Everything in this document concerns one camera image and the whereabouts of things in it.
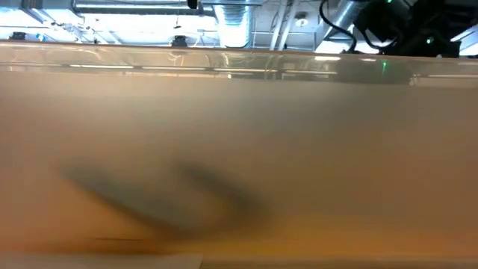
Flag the grey horizontal ceiling pipe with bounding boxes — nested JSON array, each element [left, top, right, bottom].
[[72, 0, 216, 15]]

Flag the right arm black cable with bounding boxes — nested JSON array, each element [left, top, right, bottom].
[[319, 0, 361, 54]]

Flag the orange translucent plastic tray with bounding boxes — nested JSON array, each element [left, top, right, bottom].
[[0, 39, 478, 259]]

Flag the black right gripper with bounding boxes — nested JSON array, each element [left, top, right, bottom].
[[380, 33, 462, 58]]

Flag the corrugated silver ceiling duct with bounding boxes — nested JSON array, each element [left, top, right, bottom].
[[213, 0, 255, 49]]

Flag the white slanted pipe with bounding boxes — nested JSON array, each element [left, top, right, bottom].
[[279, 0, 299, 52], [269, 0, 288, 52]]

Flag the spiral metal ceiling duct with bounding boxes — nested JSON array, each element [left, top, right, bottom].
[[323, 0, 361, 41]]

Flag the bright ceiling light panel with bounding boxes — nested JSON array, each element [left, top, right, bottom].
[[315, 39, 374, 57]]

